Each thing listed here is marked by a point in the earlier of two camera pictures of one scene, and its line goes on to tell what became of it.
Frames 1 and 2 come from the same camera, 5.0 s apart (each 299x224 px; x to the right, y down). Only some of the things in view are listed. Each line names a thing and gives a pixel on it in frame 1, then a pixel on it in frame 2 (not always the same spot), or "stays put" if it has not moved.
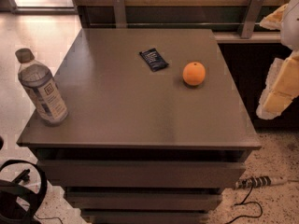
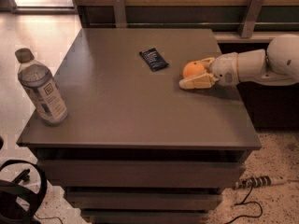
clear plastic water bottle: (41, 88) stays put
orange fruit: (193, 73) stays put
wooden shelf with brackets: (234, 12) stays put
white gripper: (291, 23) -> (226, 68)
